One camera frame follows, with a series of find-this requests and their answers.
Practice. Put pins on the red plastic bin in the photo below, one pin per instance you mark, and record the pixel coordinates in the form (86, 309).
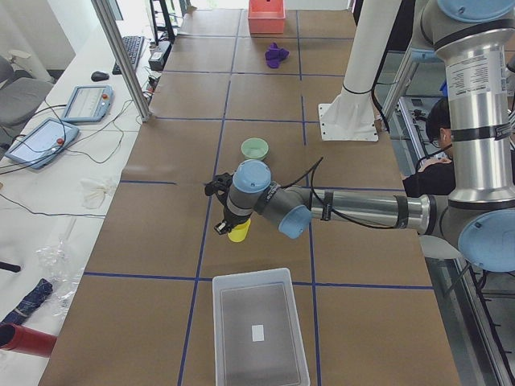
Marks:
(266, 16)

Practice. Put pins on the far teach pendant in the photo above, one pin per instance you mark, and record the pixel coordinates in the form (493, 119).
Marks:
(88, 104)

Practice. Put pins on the aluminium frame post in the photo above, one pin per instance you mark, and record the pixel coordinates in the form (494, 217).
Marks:
(109, 26)

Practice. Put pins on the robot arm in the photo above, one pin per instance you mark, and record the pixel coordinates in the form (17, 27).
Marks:
(477, 218)

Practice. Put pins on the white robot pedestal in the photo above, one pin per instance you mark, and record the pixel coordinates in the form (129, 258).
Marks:
(350, 117)

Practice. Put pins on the red cylinder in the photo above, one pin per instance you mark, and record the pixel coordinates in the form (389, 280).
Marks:
(25, 340)

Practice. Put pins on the black keyboard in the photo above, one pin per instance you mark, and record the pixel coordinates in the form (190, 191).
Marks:
(133, 45)

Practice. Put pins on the purple cloth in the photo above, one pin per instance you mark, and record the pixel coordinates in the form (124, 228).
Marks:
(275, 54)

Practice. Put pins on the black computer mouse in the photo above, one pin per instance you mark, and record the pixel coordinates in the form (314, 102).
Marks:
(98, 76)

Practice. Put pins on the crumpled clear plastic bag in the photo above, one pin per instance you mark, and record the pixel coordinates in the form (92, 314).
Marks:
(63, 270)

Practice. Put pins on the teach pendant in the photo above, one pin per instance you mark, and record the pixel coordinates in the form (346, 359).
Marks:
(88, 104)
(43, 143)

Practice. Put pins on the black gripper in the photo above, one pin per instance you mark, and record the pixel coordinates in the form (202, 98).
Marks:
(234, 220)

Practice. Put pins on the black power box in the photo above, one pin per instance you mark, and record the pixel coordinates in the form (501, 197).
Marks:
(159, 55)

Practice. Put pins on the clear plastic storage box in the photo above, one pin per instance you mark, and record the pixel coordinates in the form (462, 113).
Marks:
(257, 336)

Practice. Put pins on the seated person in black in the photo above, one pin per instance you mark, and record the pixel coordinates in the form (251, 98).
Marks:
(435, 176)

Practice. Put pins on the grey office chair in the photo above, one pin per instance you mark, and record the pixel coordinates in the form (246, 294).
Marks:
(20, 99)

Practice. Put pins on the yellow plastic cup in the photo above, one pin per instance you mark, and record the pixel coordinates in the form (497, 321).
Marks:
(239, 232)

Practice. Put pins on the near teach pendant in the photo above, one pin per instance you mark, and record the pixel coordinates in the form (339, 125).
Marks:
(43, 143)

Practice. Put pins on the light green bowl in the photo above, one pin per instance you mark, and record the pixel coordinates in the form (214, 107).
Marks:
(254, 148)

